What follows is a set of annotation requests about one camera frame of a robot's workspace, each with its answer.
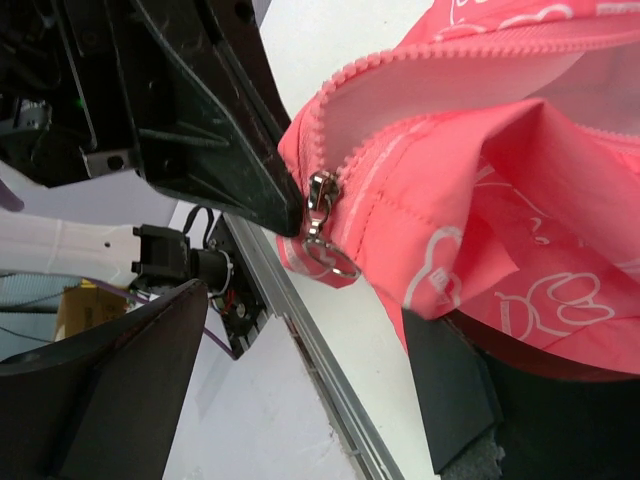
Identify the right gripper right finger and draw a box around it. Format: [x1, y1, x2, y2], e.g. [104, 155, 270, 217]
[402, 310, 639, 479]

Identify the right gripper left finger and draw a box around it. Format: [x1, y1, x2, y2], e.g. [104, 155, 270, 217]
[1, 281, 208, 479]

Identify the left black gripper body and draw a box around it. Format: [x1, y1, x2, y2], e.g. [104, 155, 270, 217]
[1, 1, 140, 188]

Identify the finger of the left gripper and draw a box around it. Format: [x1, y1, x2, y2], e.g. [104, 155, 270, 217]
[107, 1, 304, 237]

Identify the pink hooded kids jacket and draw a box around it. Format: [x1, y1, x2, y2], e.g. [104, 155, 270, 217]
[276, 1, 639, 375]

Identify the yellow box in background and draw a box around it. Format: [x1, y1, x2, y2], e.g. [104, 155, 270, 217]
[54, 283, 128, 341]

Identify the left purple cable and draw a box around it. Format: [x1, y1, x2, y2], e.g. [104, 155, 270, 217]
[0, 177, 239, 361]

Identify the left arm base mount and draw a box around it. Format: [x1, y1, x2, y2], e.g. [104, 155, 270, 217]
[132, 206, 266, 360]

